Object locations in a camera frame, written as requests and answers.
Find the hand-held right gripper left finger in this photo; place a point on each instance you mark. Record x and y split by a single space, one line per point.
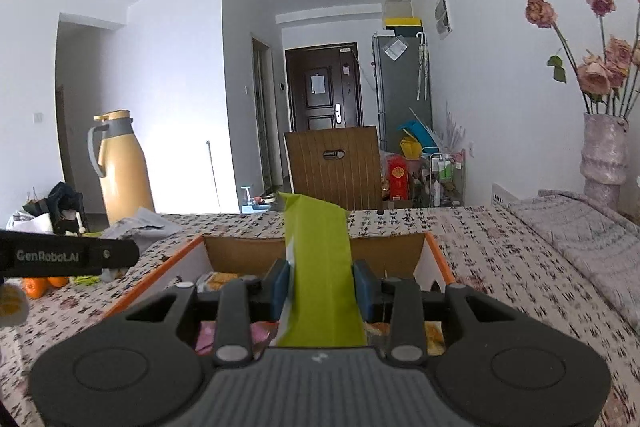
281 289

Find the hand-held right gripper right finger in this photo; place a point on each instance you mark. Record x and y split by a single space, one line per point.
365 292

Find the green snack packet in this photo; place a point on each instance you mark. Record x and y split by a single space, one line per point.
320 267

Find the red orange cardboard box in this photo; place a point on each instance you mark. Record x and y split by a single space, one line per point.
240 252

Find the small green packet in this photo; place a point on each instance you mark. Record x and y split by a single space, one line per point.
89 280

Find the black bag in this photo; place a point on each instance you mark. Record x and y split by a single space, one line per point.
65 204

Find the yellow thermos jug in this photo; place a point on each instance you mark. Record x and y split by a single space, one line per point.
125 172

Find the red gift box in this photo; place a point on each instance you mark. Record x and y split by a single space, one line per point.
399 179

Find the thin metal pole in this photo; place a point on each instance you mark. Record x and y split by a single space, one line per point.
212 177

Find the yellow bag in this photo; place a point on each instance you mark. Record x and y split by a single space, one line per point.
410 149

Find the blue plastic tub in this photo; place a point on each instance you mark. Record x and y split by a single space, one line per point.
416 133

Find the white interior door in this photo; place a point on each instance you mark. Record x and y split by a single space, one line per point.
262 117

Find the dark brown door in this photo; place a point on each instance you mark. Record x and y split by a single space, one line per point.
322 107

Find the pale purple dried grass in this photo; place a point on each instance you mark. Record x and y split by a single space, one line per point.
454 127

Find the grey refrigerator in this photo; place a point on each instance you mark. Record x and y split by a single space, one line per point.
400 107

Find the white paper notice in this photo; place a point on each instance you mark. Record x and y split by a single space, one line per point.
318 85

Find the grey pink quilted blanket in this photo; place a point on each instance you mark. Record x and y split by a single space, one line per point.
590 247

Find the white umbrella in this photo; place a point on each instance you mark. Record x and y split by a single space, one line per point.
423 67

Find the white paper sheet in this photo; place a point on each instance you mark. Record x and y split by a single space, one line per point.
397 48

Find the yellow box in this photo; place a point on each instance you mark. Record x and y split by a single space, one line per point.
402 22

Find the pink textured vase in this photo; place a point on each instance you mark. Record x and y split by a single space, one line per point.
604 157

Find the white box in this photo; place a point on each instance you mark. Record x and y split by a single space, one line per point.
398 4

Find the dried rose bouquet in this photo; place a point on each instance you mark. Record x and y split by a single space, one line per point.
602 67

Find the white wall panel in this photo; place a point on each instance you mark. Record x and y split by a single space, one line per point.
442 14

